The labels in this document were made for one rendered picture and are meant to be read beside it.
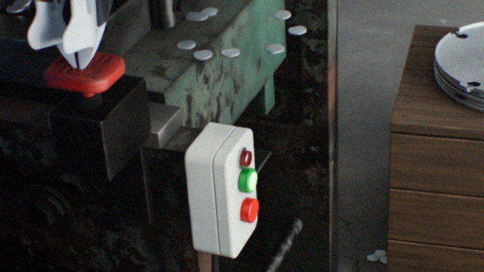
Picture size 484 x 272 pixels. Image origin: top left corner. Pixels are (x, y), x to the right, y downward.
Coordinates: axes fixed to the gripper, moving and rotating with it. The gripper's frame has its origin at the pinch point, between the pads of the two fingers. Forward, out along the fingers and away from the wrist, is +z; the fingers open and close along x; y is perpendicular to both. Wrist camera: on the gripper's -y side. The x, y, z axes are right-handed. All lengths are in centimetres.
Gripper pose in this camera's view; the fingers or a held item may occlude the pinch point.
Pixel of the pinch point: (81, 52)
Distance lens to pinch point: 95.2
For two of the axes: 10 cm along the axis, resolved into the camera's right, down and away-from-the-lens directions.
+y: -3.8, 5.1, -7.8
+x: 9.2, 1.6, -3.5
